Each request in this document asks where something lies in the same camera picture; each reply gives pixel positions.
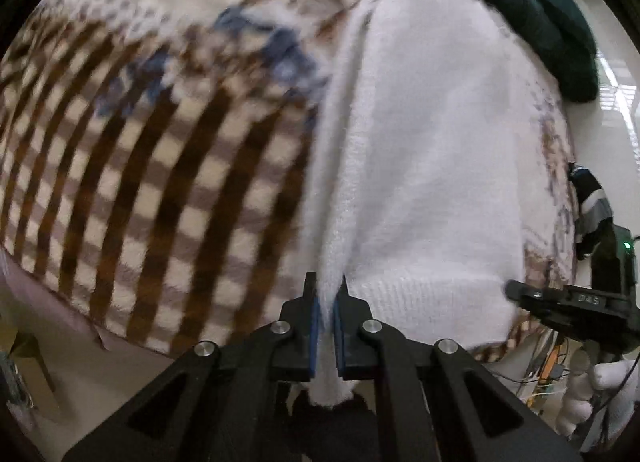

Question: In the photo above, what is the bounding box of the bundle of cables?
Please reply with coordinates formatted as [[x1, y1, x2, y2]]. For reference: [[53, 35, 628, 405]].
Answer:
[[492, 326, 576, 415]]

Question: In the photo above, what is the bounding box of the brown cardboard box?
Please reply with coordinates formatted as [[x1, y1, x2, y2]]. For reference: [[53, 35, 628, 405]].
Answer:
[[7, 329, 63, 420]]

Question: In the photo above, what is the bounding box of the brown checked blanket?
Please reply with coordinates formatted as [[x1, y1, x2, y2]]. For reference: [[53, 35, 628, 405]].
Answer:
[[0, 0, 582, 364]]

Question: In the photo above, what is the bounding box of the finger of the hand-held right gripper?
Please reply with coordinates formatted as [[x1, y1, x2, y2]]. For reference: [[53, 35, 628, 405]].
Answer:
[[503, 279, 572, 329]]

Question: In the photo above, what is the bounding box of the pale pink bed sheet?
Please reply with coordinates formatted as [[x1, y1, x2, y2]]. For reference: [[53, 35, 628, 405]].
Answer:
[[0, 246, 108, 350]]

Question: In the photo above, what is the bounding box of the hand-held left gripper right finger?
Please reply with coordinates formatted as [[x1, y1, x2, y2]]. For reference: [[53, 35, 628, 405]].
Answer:
[[333, 274, 583, 462]]

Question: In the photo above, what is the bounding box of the white fluffy towel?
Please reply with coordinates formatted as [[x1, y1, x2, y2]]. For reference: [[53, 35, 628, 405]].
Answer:
[[299, 0, 527, 409]]

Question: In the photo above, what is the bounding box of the black grey striped sock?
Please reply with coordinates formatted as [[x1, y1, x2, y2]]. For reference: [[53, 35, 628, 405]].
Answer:
[[567, 162, 617, 262]]

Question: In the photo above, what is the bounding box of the person's right hand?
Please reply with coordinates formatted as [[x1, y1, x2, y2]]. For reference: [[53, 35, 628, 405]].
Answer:
[[554, 348, 640, 439]]

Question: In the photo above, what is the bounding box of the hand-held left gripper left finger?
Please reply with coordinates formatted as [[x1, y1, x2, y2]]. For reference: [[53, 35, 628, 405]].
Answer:
[[62, 271, 321, 462]]

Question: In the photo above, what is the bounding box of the dark green cloth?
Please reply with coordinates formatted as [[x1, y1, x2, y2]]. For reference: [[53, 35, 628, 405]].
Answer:
[[400, 0, 602, 104]]

